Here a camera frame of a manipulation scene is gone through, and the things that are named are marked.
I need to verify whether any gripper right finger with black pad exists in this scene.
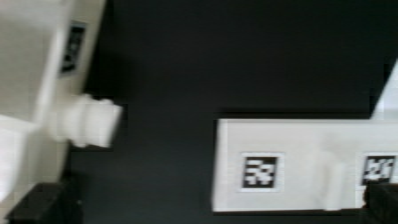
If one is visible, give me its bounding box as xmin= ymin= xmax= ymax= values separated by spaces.
xmin=358 ymin=183 xmax=398 ymax=224

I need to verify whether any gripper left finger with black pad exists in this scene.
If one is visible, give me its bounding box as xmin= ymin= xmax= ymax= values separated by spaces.
xmin=5 ymin=181 xmax=79 ymax=224

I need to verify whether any white cabinet door panel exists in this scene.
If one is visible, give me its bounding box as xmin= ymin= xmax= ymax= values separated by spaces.
xmin=211 ymin=119 xmax=398 ymax=212

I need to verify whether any white cabinet body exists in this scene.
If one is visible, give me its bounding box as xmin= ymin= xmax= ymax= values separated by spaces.
xmin=0 ymin=0 xmax=127 ymax=204

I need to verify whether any flat white tag board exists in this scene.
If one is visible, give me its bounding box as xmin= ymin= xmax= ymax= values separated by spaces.
xmin=371 ymin=60 xmax=398 ymax=120

